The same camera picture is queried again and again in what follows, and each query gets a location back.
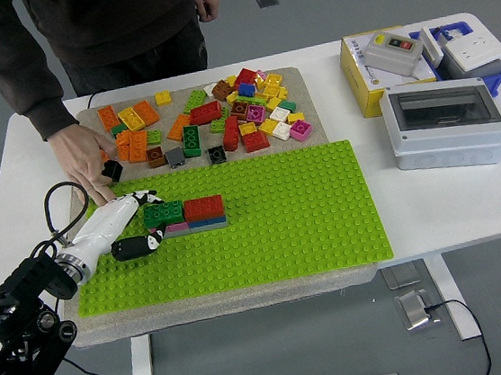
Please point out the flat blue toy brick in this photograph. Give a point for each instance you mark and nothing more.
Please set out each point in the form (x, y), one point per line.
(207, 222)

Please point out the white distribution box clear lid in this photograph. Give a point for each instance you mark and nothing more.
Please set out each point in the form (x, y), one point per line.
(445, 147)

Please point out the small pink toy brick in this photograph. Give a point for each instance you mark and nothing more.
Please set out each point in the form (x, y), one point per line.
(261, 74)

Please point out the small red toy brick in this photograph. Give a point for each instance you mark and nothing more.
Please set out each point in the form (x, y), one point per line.
(230, 142)
(231, 125)

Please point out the square yellow toy brick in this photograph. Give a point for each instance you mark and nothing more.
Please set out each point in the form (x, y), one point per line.
(273, 103)
(273, 79)
(247, 128)
(268, 126)
(163, 98)
(270, 90)

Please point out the small white toy brick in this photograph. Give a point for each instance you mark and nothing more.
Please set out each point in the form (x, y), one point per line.
(209, 88)

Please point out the square red toy brick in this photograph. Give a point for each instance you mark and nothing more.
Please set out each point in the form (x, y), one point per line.
(255, 141)

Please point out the square grey toy brick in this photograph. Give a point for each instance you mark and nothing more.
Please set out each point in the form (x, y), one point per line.
(175, 156)

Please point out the person's left hand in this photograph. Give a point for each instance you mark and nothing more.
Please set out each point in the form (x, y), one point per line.
(207, 8)

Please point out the metal floor plate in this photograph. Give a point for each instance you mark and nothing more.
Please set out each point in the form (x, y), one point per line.
(401, 276)
(414, 311)

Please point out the long dark green toy brick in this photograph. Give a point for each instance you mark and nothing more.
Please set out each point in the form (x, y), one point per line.
(163, 212)
(191, 141)

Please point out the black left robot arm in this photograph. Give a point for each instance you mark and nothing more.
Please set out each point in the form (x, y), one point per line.
(27, 290)

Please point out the square lime toy brick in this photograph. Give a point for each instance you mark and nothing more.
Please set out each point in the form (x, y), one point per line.
(154, 137)
(218, 125)

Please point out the blue plastic bin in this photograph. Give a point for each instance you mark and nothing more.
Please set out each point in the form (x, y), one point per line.
(498, 78)

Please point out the white wall socket panel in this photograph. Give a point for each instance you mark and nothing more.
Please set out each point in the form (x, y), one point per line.
(472, 51)

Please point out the dark floor plate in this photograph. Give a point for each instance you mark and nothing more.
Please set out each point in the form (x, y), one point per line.
(267, 1)

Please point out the square blue toy brick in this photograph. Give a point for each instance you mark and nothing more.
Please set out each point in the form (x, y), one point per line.
(246, 89)

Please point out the small dark green toy brick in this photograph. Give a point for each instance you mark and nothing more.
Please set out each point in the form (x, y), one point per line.
(118, 130)
(287, 105)

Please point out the person's right forearm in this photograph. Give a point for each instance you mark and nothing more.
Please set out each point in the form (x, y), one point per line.
(36, 98)

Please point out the small orange toy brick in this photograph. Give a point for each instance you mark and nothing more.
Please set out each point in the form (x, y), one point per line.
(123, 138)

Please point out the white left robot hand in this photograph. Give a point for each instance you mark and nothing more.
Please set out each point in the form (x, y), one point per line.
(101, 227)

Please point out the person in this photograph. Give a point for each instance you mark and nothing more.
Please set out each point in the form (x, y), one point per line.
(100, 23)

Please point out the square brown toy brick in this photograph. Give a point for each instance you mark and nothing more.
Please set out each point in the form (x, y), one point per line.
(239, 109)
(222, 89)
(155, 156)

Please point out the long lime toy brick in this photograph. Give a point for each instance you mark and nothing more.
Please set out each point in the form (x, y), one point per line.
(255, 100)
(195, 102)

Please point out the lime green studded baseplate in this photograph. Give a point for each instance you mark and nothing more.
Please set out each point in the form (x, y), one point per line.
(281, 220)

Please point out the grey push-button switch box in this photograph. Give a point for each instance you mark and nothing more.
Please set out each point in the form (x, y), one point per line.
(389, 55)

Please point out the small yellow toy brick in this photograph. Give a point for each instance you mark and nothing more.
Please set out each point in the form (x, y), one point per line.
(283, 92)
(295, 117)
(232, 96)
(231, 80)

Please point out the person's right hand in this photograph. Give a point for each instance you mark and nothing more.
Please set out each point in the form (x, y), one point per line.
(81, 152)

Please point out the white plastic part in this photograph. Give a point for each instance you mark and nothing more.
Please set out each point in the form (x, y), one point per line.
(430, 47)

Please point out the grey-brown mat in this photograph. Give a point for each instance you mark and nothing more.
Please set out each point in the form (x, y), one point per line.
(210, 312)

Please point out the yellow cardboard box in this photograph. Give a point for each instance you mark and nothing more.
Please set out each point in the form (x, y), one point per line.
(356, 85)

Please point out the square black toy brick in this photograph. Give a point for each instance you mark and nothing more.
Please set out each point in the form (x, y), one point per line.
(216, 155)
(113, 170)

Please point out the flat grey toy brick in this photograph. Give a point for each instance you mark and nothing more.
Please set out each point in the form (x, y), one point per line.
(201, 229)

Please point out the square white toy brick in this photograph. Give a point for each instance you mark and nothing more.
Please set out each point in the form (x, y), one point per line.
(281, 130)
(279, 114)

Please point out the long yellow toy brick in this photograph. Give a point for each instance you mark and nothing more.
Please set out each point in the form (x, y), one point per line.
(131, 118)

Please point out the grey plastic box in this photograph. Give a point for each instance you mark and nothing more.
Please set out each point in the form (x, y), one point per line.
(490, 68)

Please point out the long pink toy brick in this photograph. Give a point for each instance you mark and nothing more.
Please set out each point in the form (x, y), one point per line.
(177, 227)

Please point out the square magenta toy brick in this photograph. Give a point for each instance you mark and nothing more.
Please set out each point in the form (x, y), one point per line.
(300, 129)
(255, 113)

